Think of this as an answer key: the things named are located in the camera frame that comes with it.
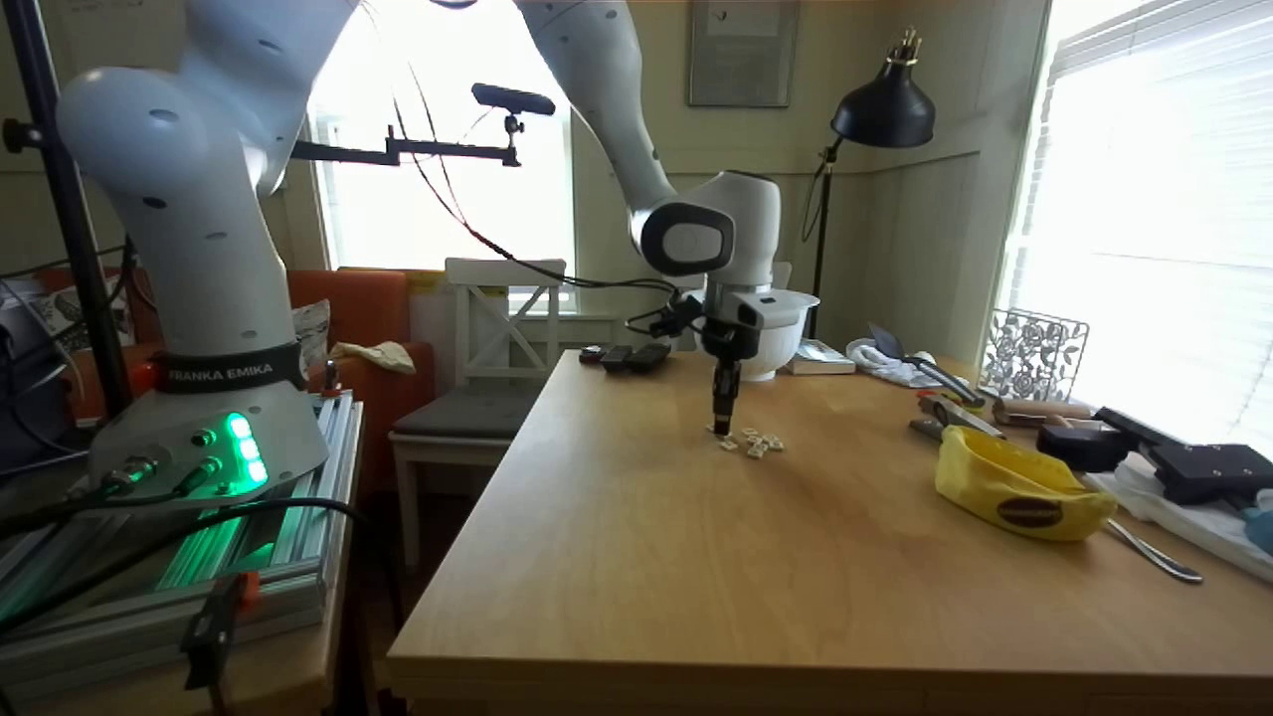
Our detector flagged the yellow plastic container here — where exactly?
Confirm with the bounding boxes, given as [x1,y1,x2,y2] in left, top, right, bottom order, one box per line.
[930,422,1121,548]

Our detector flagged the black desk lamp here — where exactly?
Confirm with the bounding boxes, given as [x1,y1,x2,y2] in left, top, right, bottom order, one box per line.
[796,28,939,344]

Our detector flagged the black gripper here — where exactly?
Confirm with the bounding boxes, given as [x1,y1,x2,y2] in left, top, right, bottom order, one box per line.
[697,289,763,441]

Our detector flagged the brown handled tool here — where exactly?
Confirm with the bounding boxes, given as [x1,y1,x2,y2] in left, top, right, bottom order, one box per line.
[914,385,1015,446]

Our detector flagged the black stand pole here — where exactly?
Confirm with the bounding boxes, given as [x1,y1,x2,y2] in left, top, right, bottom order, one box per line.
[0,0,135,417]

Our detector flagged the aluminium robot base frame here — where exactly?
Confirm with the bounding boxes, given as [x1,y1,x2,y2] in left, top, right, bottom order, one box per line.
[0,392,372,671]

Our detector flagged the metal spoon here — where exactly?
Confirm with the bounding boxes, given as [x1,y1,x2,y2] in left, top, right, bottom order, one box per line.
[1100,512,1209,589]

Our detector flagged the black slim tool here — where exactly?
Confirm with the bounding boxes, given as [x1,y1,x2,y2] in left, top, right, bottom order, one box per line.
[871,332,991,409]

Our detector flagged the white plastic bowl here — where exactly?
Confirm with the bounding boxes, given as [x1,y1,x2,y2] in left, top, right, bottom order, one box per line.
[742,288,823,385]

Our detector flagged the white wooden chair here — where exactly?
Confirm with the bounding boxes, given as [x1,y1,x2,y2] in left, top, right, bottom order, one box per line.
[385,256,570,568]

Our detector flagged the black boom mounted camera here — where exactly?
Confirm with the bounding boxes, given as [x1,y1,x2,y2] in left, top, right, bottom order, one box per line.
[469,81,563,120]

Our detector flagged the white window blinds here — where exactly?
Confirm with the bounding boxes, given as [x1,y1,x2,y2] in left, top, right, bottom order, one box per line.
[994,0,1273,453]

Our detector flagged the bright glass window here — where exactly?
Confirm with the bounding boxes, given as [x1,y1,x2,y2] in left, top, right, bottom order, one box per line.
[303,0,579,275]

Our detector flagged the grey white cloth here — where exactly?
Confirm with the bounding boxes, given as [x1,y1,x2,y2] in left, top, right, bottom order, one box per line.
[844,332,991,409]

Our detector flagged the orange sofa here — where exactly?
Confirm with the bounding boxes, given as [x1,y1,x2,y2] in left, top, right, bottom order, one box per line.
[284,268,451,461]

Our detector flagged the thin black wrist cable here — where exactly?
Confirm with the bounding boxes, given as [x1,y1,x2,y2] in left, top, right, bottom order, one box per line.
[392,57,673,293]

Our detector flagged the black boom rod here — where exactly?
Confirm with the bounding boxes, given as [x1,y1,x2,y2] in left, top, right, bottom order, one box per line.
[288,120,526,170]

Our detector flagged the grey framed wall picture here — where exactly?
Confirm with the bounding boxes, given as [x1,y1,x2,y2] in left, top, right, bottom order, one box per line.
[680,0,806,112]

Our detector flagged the orange black clamp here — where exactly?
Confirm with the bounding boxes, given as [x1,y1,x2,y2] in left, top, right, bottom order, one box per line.
[176,568,268,691]

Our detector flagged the large black remote control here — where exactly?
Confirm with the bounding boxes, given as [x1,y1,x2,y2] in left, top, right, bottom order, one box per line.
[601,339,677,381]

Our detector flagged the thick black base cable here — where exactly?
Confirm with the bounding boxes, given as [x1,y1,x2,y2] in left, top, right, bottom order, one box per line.
[0,491,367,629]

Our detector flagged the black stapler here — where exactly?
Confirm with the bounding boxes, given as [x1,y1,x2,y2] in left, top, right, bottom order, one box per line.
[1091,403,1273,512]

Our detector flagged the beige crumpled cloth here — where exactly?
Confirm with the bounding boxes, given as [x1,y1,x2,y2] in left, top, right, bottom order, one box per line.
[327,339,422,381]

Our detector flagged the white flat tray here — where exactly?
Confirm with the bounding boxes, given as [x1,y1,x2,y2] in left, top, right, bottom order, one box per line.
[1095,468,1273,589]

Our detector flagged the white wire lattice cube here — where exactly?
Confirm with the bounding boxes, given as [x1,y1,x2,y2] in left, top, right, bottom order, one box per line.
[981,308,1095,409]

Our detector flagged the black boxy tool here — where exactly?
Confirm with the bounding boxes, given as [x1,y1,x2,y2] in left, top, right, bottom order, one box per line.
[1034,414,1136,476]

